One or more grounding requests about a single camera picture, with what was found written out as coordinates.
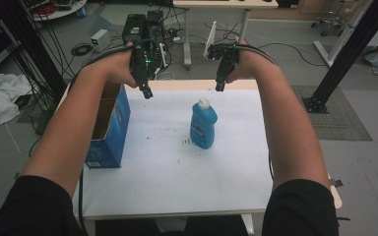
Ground blue detergent bottle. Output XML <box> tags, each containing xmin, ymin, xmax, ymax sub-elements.
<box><xmin>189</xmin><ymin>96</ymin><xmax>219</xmax><ymax>150</ymax></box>

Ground blue cardboard box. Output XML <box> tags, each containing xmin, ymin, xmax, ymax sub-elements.
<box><xmin>84</xmin><ymin>82</ymin><xmax>132</xmax><ymax>170</ymax></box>

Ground white-legged wooden desk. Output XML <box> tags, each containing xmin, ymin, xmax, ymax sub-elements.
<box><xmin>172</xmin><ymin>0</ymin><xmax>280</xmax><ymax>71</ymax></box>

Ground small white box device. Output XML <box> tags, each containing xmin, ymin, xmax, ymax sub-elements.
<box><xmin>90</xmin><ymin>29</ymin><xmax>112</xmax><ymax>53</ymax></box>

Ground round white table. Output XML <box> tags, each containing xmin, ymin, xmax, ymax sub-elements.
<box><xmin>24</xmin><ymin>0</ymin><xmax>89</xmax><ymax>23</ymax></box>

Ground left hand-held gripper cable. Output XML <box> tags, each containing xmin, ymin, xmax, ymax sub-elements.
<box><xmin>68</xmin><ymin>38</ymin><xmax>154</xmax><ymax>236</ymax></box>

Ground person's right black sleeve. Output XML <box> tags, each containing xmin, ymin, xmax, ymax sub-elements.
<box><xmin>261</xmin><ymin>178</ymin><xmax>340</xmax><ymax>236</ymax></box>

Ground black computer tower green label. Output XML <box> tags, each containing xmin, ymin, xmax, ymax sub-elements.
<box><xmin>121</xmin><ymin>13</ymin><xmax>147</xmax><ymax>47</ymax></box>

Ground long black floor cable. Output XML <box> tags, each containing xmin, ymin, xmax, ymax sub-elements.
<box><xmin>245</xmin><ymin>41</ymin><xmax>328</xmax><ymax>68</ymax></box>

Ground black metal stand post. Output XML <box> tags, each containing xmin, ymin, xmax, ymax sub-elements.
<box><xmin>301</xmin><ymin>0</ymin><xmax>378</xmax><ymax>114</ymax></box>

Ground black metal stand with cables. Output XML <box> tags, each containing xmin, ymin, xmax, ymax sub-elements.
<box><xmin>0</xmin><ymin>0</ymin><xmax>69</xmax><ymax>99</ymax></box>

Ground coiled black cable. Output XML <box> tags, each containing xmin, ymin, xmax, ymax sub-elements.
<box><xmin>70</xmin><ymin>42</ymin><xmax>94</xmax><ymax>57</ymax></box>

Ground hand-held gripper cable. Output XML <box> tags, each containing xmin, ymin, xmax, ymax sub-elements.
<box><xmin>68</xmin><ymin>38</ymin><xmax>154</xmax><ymax>236</ymax></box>
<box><xmin>235</xmin><ymin>43</ymin><xmax>278</xmax><ymax>182</ymax></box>

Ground white table mat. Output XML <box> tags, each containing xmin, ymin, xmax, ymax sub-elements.
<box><xmin>72</xmin><ymin>88</ymin><xmax>275</xmax><ymax>218</ymax></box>

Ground office chair wheel base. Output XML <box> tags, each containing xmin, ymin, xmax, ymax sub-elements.
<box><xmin>310</xmin><ymin>10</ymin><xmax>347</xmax><ymax>37</ymax></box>

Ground person's right hand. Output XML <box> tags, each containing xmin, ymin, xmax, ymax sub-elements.
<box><xmin>225</xmin><ymin>39</ymin><xmax>272</xmax><ymax>85</ymax></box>

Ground right hand-held gripper cable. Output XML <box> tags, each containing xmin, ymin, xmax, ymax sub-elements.
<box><xmin>235</xmin><ymin>43</ymin><xmax>278</xmax><ymax>182</ymax></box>

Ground person's black sleeve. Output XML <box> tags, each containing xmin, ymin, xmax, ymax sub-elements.
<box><xmin>261</xmin><ymin>178</ymin><xmax>340</xmax><ymax>236</ymax></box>
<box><xmin>0</xmin><ymin>175</ymin><xmax>87</xmax><ymax>236</ymax></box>

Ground grey floor mat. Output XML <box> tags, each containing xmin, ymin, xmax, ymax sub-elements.
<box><xmin>289</xmin><ymin>85</ymin><xmax>374</xmax><ymax>143</ymax></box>

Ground person's black pants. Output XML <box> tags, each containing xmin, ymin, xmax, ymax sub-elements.
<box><xmin>94</xmin><ymin>214</ymin><xmax>244</xmax><ymax>236</ymax></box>

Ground person's left black sleeve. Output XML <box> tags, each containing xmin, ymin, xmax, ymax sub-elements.
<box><xmin>0</xmin><ymin>175</ymin><xmax>87</xmax><ymax>236</ymax></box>

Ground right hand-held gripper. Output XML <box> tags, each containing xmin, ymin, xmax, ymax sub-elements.
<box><xmin>204</xmin><ymin>21</ymin><xmax>240</xmax><ymax>92</ymax></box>

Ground person's left hand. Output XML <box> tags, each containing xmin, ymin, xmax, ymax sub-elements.
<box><xmin>106</xmin><ymin>41</ymin><xmax>139</xmax><ymax>89</ymax></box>

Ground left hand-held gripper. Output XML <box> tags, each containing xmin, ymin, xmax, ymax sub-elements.
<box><xmin>128</xmin><ymin>40</ymin><xmax>170</xmax><ymax>100</ymax></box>

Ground white metal stand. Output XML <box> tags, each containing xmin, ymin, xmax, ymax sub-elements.
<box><xmin>312</xmin><ymin>0</ymin><xmax>375</xmax><ymax>69</ymax></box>

